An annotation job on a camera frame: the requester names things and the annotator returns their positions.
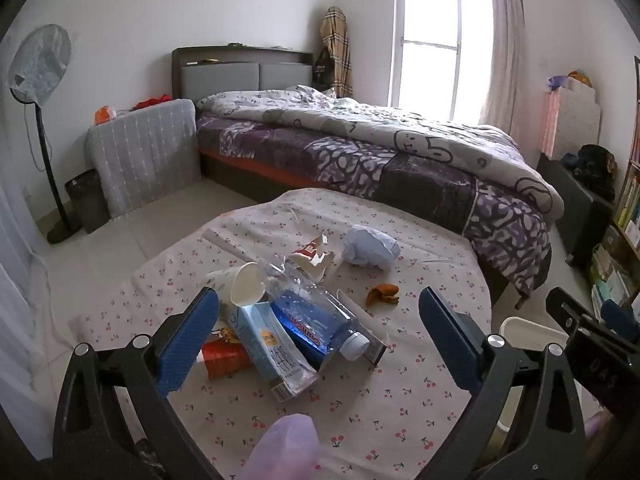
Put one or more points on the orange toy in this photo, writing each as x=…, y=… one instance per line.
x=580, y=77

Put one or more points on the blue drink carton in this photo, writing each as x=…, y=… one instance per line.
x=265, y=347

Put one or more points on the white sheer curtain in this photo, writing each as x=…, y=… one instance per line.
x=15, y=260

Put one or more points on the purple patterned blanket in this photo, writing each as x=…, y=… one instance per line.
x=350, y=160

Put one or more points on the window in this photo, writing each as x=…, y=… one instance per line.
x=435, y=60

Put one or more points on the row of books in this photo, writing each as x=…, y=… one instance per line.
x=612, y=270

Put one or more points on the black suitcase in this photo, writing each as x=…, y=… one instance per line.
x=570, y=205

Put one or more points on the black waste basket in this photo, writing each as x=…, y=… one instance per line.
x=87, y=200

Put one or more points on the black clothing pile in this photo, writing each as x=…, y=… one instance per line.
x=595, y=165

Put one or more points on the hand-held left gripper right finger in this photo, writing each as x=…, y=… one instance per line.
x=445, y=332

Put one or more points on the light pink curtain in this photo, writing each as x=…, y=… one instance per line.
x=502, y=60

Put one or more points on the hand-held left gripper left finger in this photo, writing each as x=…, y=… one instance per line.
x=185, y=342

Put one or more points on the plaid coat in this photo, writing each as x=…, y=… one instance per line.
x=337, y=50

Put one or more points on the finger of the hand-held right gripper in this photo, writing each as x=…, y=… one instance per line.
x=617, y=315
x=567, y=307

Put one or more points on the torn red white paper cup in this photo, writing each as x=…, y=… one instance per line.
x=312, y=260

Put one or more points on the red cloth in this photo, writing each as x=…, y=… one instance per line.
x=150, y=103

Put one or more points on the white plastic bin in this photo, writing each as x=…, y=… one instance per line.
x=525, y=331

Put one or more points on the black bag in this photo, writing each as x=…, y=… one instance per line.
x=324, y=67

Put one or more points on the white cartoon print duvet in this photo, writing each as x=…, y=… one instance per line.
x=380, y=120

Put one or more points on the orange white bottle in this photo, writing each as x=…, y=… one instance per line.
x=105, y=115

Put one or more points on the wooden bookshelf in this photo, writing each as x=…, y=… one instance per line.
x=631, y=160

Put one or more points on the light blue paper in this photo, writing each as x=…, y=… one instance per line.
x=370, y=247

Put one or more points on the pink white foam board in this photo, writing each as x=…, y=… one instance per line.
x=575, y=115

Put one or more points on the clear plastic bottle blue label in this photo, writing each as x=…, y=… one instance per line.
x=310, y=325

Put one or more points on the cherry print tablecloth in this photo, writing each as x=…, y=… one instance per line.
x=400, y=410

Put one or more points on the purple toy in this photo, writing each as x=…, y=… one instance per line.
x=557, y=82

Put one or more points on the standing fan with cover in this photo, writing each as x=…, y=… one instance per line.
x=42, y=60

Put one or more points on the purple cloth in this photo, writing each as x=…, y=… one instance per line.
x=285, y=447

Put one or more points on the orange peel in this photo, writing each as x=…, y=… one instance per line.
x=382, y=294

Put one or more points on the bed with grey headboard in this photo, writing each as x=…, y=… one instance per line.
x=225, y=72

